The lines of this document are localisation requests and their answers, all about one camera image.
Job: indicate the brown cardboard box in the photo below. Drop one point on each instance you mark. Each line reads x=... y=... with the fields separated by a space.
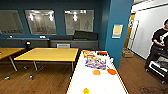
x=127 y=53

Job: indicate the orange snack bag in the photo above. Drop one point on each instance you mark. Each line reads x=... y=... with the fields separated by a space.
x=89 y=53

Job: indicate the small black round object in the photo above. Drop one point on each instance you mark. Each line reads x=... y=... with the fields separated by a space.
x=27 y=45

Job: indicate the red black paddle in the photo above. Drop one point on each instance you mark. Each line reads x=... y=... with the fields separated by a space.
x=102 y=52

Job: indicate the small white wall plate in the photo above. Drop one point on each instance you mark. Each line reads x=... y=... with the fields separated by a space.
x=42 y=36
x=11 y=36

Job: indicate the light grey sofa cushion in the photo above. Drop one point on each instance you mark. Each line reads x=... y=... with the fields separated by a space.
x=63 y=46

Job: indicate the interior glass window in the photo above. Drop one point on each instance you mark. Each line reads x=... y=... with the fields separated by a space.
x=79 y=21
x=11 y=21
x=40 y=21

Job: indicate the pale yellow wall plate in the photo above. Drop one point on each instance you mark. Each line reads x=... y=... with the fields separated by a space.
x=117 y=31

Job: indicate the dark grey sofa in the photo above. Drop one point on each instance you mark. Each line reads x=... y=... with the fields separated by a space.
x=83 y=41

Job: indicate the yellow air hockey table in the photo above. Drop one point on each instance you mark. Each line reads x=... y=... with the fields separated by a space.
x=96 y=83

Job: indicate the yellow wooden table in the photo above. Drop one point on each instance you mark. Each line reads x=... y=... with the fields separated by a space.
x=46 y=54
x=8 y=52

